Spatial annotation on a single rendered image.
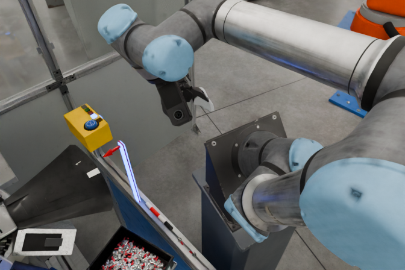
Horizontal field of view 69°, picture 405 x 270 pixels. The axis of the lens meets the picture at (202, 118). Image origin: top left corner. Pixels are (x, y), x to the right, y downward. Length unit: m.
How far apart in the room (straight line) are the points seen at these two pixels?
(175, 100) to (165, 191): 1.57
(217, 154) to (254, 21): 0.45
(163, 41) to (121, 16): 0.11
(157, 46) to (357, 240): 0.37
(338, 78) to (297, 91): 2.65
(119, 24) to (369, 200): 0.46
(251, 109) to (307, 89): 0.65
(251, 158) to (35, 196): 0.56
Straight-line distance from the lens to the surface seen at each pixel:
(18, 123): 1.61
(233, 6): 0.51
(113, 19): 0.57
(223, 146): 0.84
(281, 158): 0.70
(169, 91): 0.67
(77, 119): 1.21
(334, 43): 0.41
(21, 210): 0.88
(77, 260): 2.02
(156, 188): 2.21
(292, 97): 2.96
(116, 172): 1.28
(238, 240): 0.94
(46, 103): 1.61
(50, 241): 1.00
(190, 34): 0.52
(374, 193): 0.27
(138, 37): 0.53
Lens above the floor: 1.86
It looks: 45 degrees down
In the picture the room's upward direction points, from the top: straight up
